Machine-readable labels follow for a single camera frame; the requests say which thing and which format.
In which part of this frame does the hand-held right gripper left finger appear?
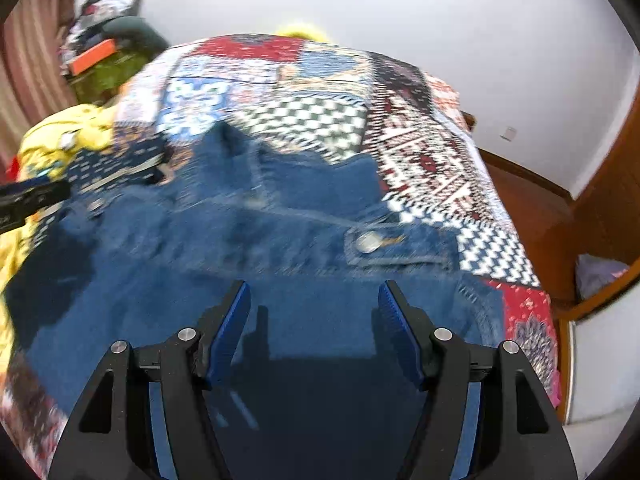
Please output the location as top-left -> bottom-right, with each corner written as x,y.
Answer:
47,280 -> 252,480

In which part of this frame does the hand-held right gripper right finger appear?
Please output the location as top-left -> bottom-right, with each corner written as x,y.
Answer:
377,280 -> 581,480

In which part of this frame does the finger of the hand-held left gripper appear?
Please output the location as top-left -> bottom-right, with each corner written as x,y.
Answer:
75,157 -> 172,188
0,176 -> 72,234

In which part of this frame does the blue denim jacket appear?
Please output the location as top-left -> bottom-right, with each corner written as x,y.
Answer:
5,122 -> 507,480

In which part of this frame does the pile of mixed clothes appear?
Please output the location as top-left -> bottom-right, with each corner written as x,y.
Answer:
59,0 -> 149,61

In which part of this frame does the yellow printed cloth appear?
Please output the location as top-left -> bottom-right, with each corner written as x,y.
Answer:
0,104 -> 122,303

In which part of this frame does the green patterned cloth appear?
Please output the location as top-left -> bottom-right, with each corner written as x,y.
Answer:
72,50 -> 152,107

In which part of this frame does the orange box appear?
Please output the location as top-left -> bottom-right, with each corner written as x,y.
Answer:
67,37 -> 119,75

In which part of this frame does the grey long pillow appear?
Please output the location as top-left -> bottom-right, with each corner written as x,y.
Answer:
102,16 -> 169,59

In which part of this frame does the striped red curtain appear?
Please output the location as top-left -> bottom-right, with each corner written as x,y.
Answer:
0,0 -> 90,163

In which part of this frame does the patchwork printed blanket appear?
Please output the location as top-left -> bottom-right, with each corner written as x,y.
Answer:
112,34 -> 560,386

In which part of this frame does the lilac plastic bag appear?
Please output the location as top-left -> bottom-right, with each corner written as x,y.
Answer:
575,253 -> 629,302

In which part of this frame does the floral bed sheet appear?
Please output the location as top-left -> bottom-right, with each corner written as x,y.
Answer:
0,76 -> 563,476

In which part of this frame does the yellow plastic chair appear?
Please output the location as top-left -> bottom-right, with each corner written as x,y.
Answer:
276,20 -> 332,44

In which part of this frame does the brown wooden door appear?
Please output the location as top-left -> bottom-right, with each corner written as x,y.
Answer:
570,52 -> 640,311

